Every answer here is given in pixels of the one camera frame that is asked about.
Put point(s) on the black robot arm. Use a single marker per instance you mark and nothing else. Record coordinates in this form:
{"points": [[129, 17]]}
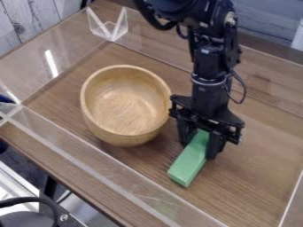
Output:
{"points": [[208, 24]]}

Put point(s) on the blue object at edge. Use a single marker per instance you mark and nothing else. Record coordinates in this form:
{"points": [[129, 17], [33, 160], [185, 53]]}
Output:
{"points": [[5, 99]]}

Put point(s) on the green rectangular block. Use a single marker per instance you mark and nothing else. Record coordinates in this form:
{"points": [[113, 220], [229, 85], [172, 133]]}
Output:
{"points": [[190, 161]]}

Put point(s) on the clear acrylic tray walls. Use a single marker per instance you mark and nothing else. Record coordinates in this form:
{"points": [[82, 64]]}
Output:
{"points": [[246, 189]]}

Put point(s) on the clear acrylic corner bracket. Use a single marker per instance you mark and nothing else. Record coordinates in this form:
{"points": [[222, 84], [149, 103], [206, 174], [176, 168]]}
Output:
{"points": [[109, 30]]}

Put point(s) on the brown wooden bowl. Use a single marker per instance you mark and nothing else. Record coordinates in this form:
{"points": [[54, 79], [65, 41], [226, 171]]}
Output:
{"points": [[125, 102]]}

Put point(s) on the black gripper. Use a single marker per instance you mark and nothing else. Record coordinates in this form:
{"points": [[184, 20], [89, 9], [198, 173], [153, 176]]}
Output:
{"points": [[205, 111]]}

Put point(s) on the black metal table frame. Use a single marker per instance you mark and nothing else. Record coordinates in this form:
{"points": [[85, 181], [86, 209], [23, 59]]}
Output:
{"points": [[62, 217]]}

